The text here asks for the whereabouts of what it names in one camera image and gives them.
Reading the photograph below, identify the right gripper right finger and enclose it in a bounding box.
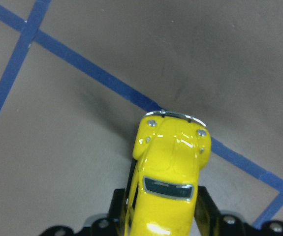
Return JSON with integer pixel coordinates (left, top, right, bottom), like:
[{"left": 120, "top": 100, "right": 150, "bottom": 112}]
[{"left": 194, "top": 186, "right": 220, "bottom": 236}]

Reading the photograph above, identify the yellow beetle toy car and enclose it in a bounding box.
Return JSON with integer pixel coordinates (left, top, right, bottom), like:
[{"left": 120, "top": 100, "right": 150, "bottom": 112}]
[{"left": 125, "top": 110, "right": 211, "bottom": 236}]

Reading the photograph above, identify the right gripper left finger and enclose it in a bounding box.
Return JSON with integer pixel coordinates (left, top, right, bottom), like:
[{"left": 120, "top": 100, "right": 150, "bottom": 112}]
[{"left": 107, "top": 188, "right": 130, "bottom": 236}]

